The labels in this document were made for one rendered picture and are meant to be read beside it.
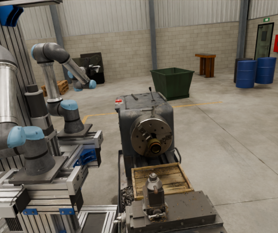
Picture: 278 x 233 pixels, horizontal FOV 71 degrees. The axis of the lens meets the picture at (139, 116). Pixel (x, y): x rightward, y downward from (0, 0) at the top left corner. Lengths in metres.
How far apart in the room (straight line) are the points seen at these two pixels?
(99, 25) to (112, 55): 1.60
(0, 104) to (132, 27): 10.62
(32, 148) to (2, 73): 0.38
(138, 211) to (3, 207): 0.65
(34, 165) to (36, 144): 0.12
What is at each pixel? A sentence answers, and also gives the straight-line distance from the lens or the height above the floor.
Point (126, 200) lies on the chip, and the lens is 1.70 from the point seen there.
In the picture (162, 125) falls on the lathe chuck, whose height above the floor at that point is 1.18.
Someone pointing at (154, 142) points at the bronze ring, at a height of 1.12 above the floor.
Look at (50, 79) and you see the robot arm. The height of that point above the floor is 1.56.
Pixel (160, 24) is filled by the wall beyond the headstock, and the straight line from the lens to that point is 11.51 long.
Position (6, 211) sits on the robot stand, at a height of 1.04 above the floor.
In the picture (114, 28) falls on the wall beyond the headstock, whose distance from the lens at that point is 11.34.
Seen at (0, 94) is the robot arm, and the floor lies 1.61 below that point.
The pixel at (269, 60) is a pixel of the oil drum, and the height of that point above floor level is 0.81.
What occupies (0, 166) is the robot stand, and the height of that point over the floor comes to 1.10.
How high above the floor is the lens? 1.75
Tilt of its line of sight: 20 degrees down
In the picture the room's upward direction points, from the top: 5 degrees counter-clockwise
